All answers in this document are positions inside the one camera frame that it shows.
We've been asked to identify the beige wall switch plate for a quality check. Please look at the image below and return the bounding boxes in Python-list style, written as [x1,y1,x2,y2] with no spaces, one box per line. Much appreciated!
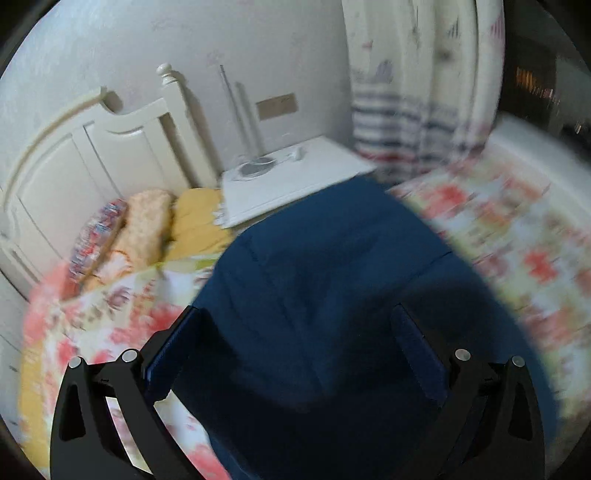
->
[256,92,298,122]

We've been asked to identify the grey round object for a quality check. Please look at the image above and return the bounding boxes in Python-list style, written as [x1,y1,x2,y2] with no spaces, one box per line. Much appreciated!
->
[238,156,275,180]

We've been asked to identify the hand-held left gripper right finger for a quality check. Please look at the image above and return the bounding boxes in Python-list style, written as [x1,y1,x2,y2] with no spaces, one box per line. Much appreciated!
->
[390,304,549,480]

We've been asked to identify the colourful patterned pillow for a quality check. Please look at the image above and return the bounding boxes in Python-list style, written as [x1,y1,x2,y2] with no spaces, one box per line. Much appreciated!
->
[69,199,131,283]

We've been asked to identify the dark window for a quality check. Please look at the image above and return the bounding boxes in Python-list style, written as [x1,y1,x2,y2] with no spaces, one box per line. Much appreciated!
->
[501,0,591,139]

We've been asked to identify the white wooden headboard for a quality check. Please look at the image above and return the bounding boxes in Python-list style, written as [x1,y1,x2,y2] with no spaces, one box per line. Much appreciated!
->
[0,62,220,296]

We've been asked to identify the dark blue quilted jacket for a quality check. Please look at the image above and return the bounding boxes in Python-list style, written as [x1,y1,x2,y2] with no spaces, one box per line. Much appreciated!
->
[152,178,561,480]

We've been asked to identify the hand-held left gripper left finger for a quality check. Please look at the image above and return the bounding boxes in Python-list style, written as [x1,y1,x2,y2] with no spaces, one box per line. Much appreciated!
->
[50,305,213,480]

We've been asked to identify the white striped curtain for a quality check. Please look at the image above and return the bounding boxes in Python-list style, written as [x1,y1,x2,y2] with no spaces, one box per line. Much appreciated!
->
[342,0,507,178]

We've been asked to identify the white nightstand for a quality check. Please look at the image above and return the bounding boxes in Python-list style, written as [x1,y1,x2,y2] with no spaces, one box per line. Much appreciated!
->
[219,135,378,230]

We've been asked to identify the white upright pole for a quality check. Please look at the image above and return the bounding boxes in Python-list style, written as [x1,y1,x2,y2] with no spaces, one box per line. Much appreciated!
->
[219,65,265,160]

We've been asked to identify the yellow pillow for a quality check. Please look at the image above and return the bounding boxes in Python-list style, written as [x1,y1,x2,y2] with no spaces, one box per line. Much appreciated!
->
[165,187,232,260]

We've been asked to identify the floral bed sheet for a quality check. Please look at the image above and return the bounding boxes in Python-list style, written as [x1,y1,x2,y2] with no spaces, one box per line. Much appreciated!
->
[18,151,591,480]

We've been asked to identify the cream textured pillow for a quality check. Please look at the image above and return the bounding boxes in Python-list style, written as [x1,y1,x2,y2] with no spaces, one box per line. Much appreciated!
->
[99,188,177,274]

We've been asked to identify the white window ledge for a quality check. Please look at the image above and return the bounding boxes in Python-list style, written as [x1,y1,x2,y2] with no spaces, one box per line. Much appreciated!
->
[487,114,591,164]

